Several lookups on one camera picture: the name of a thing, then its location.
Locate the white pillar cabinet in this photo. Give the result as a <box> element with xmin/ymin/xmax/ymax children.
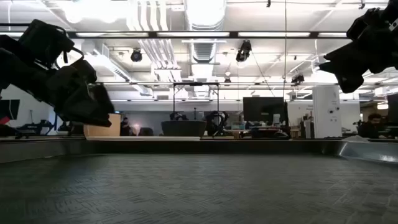
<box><xmin>312</xmin><ymin>85</ymin><xmax>343</xmax><ymax>139</ymax></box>

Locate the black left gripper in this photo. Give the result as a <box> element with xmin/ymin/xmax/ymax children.
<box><xmin>45</xmin><ymin>58</ymin><xmax>115</xmax><ymax>128</ymax></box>

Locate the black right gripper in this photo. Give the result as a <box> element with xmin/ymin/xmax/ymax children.
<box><xmin>318</xmin><ymin>7</ymin><xmax>398</xmax><ymax>94</ymax></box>

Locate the grey cloth napkin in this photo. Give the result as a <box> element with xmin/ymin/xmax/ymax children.
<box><xmin>341</xmin><ymin>134</ymin><xmax>371</xmax><ymax>144</ymax></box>

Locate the black ceiling spotlight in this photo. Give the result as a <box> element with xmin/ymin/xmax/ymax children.
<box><xmin>130</xmin><ymin>49</ymin><xmax>144</xmax><ymax>63</ymax></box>

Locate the large black monitor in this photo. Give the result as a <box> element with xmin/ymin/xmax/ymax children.
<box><xmin>243</xmin><ymin>96</ymin><xmax>289</xmax><ymax>126</ymax></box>

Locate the black monitor edge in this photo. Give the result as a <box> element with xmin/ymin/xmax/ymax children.
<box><xmin>387</xmin><ymin>93</ymin><xmax>398</xmax><ymax>124</ymax></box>

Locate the dark grey bowl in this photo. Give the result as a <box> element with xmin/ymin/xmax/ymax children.
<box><xmin>160</xmin><ymin>120</ymin><xmax>207</xmax><ymax>138</ymax></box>

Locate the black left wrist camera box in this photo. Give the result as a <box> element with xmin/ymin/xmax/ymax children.
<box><xmin>17</xmin><ymin>19</ymin><xmax>75</xmax><ymax>68</ymax></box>

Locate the silver ceiling air duct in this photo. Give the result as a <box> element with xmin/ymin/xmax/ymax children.
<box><xmin>183</xmin><ymin>0</ymin><xmax>228</xmax><ymax>63</ymax></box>

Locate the small black ceiling camera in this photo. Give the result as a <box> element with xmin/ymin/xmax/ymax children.
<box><xmin>290</xmin><ymin>73</ymin><xmax>305</xmax><ymax>85</ymax></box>

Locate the black wall monitor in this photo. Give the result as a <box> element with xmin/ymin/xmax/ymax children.
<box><xmin>0</xmin><ymin>99</ymin><xmax>21</xmax><ymax>121</ymax></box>

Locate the seated person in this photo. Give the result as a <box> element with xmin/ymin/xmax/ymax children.
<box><xmin>356</xmin><ymin>113</ymin><xmax>389</xmax><ymax>139</ymax></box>

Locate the white plate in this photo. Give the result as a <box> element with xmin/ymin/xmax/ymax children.
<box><xmin>85</xmin><ymin>136</ymin><xmax>201</xmax><ymax>142</ymax></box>

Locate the standing person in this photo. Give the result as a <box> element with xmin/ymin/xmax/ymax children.
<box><xmin>119</xmin><ymin>116</ymin><xmax>132</xmax><ymax>137</ymax></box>

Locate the beige mug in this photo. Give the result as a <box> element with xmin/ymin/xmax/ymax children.
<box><xmin>83</xmin><ymin>113</ymin><xmax>122</xmax><ymax>138</ymax></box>

